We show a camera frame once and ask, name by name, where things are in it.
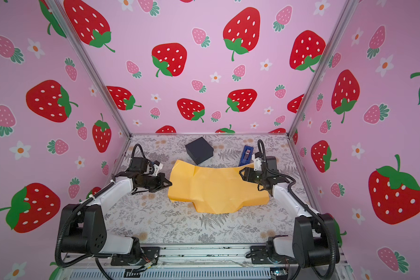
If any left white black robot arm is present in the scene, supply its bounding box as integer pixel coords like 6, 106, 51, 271
55, 171, 173, 267

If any left aluminium corner post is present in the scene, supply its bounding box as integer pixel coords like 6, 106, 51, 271
47, 0, 132, 139

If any right aluminium corner post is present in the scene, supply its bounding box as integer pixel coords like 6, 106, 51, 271
288, 0, 359, 140

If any aluminium front frame rail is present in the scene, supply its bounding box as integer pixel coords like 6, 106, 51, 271
55, 243, 354, 280

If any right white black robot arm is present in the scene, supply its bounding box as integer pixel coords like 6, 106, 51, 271
239, 167, 340, 270

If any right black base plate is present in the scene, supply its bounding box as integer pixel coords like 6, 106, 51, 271
245, 245, 297, 264

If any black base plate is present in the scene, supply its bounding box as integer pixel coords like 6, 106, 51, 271
245, 245, 297, 264
111, 246, 161, 267

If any orange yellow wrapping paper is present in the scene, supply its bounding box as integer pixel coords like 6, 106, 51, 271
168, 160, 270, 214

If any aluminium corner post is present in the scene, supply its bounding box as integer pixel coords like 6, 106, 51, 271
47, 0, 132, 139
288, 0, 359, 140

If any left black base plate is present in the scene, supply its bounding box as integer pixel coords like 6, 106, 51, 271
111, 246, 161, 267

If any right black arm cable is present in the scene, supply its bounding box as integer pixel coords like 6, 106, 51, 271
257, 139, 337, 280

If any dark navy gift box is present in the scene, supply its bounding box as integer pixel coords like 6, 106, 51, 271
185, 137, 214, 165

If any blue tape dispenser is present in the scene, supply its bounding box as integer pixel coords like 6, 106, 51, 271
239, 145, 254, 166

